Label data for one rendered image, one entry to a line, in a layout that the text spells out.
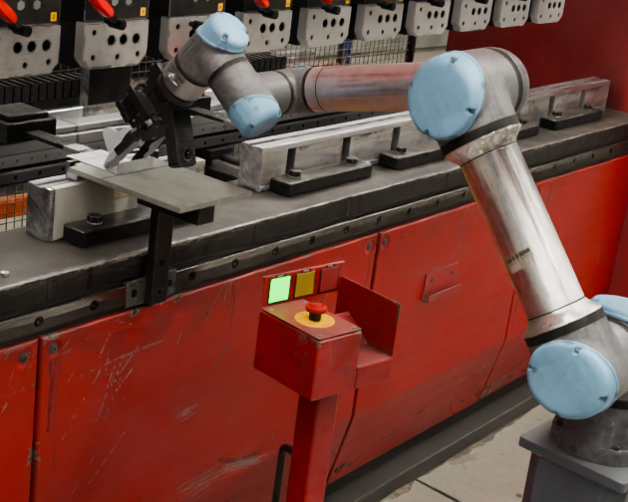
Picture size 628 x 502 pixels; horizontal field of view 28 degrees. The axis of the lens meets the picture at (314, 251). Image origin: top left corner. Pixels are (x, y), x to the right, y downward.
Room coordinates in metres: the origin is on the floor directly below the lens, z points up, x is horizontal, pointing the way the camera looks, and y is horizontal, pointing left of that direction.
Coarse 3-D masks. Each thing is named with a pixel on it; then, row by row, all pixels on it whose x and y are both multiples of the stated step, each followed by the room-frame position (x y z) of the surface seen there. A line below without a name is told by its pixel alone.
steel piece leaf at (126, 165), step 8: (80, 160) 2.10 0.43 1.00; (88, 160) 2.11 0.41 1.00; (96, 160) 2.12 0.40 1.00; (104, 160) 2.12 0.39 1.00; (128, 160) 2.14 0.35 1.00; (136, 160) 2.08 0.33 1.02; (144, 160) 2.10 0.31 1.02; (152, 160) 2.12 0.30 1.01; (104, 168) 2.07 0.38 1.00; (112, 168) 2.08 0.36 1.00; (120, 168) 2.05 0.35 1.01; (128, 168) 2.07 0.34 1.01; (136, 168) 2.09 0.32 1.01; (144, 168) 2.10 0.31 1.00
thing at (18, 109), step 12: (0, 108) 2.28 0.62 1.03; (12, 108) 2.29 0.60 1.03; (24, 108) 2.30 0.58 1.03; (36, 108) 2.31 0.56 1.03; (0, 120) 2.23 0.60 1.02; (12, 120) 2.23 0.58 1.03; (24, 120) 2.25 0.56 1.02; (36, 120) 2.27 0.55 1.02; (48, 120) 2.28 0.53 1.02; (0, 132) 2.21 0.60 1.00; (12, 132) 2.22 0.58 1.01; (24, 132) 2.24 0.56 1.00; (36, 132) 2.24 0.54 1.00; (48, 132) 2.29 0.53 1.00; (60, 144) 2.18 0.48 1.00; (72, 144) 2.19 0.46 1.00
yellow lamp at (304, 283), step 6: (300, 276) 2.14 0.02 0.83; (306, 276) 2.15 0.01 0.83; (312, 276) 2.16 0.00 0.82; (300, 282) 2.14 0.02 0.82; (306, 282) 2.15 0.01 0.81; (312, 282) 2.16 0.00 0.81; (300, 288) 2.14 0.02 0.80; (306, 288) 2.15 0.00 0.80; (312, 288) 2.16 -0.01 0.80; (300, 294) 2.14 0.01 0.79; (306, 294) 2.15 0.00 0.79
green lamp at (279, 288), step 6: (288, 276) 2.12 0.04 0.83; (276, 282) 2.10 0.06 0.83; (282, 282) 2.11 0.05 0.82; (288, 282) 2.12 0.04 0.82; (270, 288) 2.09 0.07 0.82; (276, 288) 2.10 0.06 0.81; (282, 288) 2.11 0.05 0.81; (288, 288) 2.12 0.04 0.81; (270, 294) 2.09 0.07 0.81; (276, 294) 2.10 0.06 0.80; (282, 294) 2.11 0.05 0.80; (270, 300) 2.09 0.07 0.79; (276, 300) 2.10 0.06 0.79
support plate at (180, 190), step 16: (160, 160) 2.18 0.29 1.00; (96, 176) 2.03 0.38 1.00; (128, 176) 2.05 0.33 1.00; (144, 176) 2.06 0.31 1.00; (160, 176) 2.08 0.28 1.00; (176, 176) 2.09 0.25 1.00; (192, 176) 2.10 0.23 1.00; (208, 176) 2.11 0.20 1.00; (128, 192) 1.98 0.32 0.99; (144, 192) 1.97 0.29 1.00; (160, 192) 1.98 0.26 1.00; (176, 192) 1.99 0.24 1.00; (192, 192) 2.01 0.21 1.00; (208, 192) 2.02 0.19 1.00; (224, 192) 2.03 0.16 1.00; (240, 192) 2.04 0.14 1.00; (176, 208) 1.92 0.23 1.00; (192, 208) 1.94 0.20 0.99
